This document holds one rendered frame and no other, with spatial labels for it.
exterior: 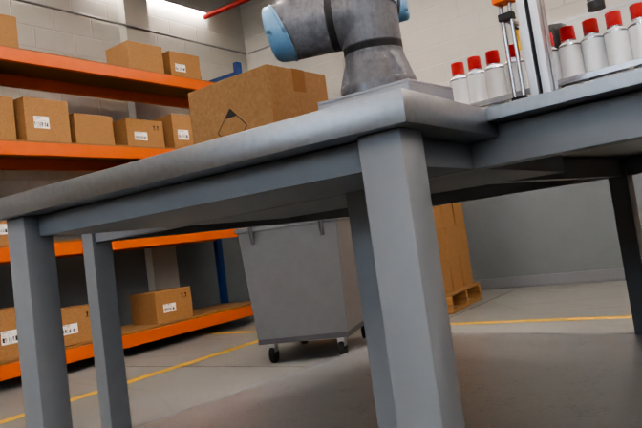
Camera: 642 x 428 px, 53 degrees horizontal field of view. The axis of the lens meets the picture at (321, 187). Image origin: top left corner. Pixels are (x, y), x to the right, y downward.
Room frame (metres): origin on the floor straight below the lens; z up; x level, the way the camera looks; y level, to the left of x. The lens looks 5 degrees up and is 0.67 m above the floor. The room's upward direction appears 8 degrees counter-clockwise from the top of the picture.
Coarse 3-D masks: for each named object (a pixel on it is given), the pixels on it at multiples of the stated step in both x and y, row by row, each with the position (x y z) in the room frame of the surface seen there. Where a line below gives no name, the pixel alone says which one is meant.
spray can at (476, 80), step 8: (472, 56) 1.63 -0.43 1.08; (472, 64) 1.63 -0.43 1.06; (480, 64) 1.63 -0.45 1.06; (472, 72) 1.63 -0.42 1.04; (480, 72) 1.62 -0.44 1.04; (472, 80) 1.63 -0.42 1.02; (480, 80) 1.62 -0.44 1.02; (472, 88) 1.63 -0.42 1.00; (480, 88) 1.62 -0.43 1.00; (472, 96) 1.63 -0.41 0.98; (480, 96) 1.62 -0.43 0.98
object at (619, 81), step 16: (592, 80) 0.83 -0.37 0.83; (608, 80) 0.82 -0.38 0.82; (624, 80) 0.81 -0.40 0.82; (640, 80) 0.80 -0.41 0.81; (528, 96) 0.89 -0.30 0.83; (544, 96) 0.88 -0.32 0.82; (560, 96) 0.86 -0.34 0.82; (576, 96) 0.85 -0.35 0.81; (592, 96) 0.85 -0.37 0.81; (608, 96) 0.87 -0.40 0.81; (496, 112) 0.93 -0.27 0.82; (512, 112) 0.91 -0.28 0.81; (528, 112) 0.90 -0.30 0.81; (544, 112) 0.92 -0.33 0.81; (624, 144) 1.67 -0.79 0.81; (640, 144) 1.74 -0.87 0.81
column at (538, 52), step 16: (528, 0) 1.37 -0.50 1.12; (528, 16) 1.38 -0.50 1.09; (544, 16) 1.38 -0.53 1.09; (528, 32) 1.38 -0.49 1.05; (544, 32) 1.37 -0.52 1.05; (528, 48) 1.38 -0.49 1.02; (544, 48) 1.36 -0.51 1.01; (528, 64) 1.38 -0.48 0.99; (544, 64) 1.36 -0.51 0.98; (528, 80) 1.39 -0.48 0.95; (544, 80) 1.36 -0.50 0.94
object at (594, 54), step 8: (584, 24) 1.44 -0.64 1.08; (592, 24) 1.43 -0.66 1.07; (584, 32) 1.45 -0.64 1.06; (592, 32) 1.43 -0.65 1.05; (584, 40) 1.44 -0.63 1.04; (592, 40) 1.43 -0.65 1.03; (600, 40) 1.43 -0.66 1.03; (584, 48) 1.44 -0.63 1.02; (592, 48) 1.43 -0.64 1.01; (600, 48) 1.42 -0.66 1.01; (584, 56) 1.45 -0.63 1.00; (592, 56) 1.43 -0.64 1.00; (600, 56) 1.42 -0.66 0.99; (592, 64) 1.43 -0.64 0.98; (600, 64) 1.42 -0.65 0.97; (608, 64) 1.43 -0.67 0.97
